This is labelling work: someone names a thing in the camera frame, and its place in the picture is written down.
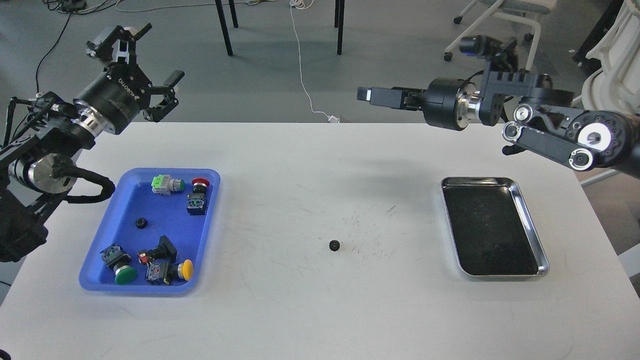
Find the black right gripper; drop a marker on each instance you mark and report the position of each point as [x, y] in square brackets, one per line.
[448, 103]

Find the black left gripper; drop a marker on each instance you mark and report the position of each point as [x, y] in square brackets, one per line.
[123, 90]

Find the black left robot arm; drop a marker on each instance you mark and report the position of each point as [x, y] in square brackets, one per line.
[44, 134]

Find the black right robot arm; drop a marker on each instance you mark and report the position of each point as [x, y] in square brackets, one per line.
[537, 117]

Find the red mushroom push button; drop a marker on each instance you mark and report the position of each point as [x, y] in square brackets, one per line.
[197, 198]

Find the blue plastic tray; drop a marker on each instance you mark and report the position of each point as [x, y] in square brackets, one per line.
[166, 215]

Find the white office chair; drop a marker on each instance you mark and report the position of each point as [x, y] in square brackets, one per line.
[525, 12]

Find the silver metal tray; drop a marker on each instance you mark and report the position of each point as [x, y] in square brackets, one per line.
[492, 230]

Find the green mushroom push button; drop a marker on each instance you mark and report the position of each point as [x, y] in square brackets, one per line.
[118, 261]

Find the green white push button switch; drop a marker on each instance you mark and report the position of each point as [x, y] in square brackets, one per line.
[165, 184]

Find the black selector switch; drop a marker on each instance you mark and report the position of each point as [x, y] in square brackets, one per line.
[165, 250]

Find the yellow push button switch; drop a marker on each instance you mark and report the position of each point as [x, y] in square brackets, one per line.
[165, 272]

